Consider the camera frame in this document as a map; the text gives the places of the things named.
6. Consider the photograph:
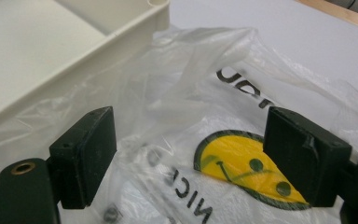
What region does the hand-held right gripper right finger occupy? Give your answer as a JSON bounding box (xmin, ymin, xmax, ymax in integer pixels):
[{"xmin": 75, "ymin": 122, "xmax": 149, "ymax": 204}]
[{"xmin": 262, "ymin": 105, "xmax": 353, "ymax": 208}]

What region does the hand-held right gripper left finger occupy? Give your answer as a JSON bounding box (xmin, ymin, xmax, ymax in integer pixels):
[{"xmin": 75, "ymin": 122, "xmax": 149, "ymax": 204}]
[{"xmin": 48, "ymin": 105, "xmax": 118, "ymax": 210}]

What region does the clear plastic bag yellow face print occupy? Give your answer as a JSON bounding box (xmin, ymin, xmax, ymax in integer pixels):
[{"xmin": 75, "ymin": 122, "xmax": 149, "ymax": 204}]
[{"xmin": 0, "ymin": 25, "xmax": 358, "ymax": 224}]

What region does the white plastic tray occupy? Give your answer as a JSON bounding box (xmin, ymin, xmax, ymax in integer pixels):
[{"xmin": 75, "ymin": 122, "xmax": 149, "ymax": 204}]
[{"xmin": 0, "ymin": 0, "xmax": 172, "ymax": 132}]

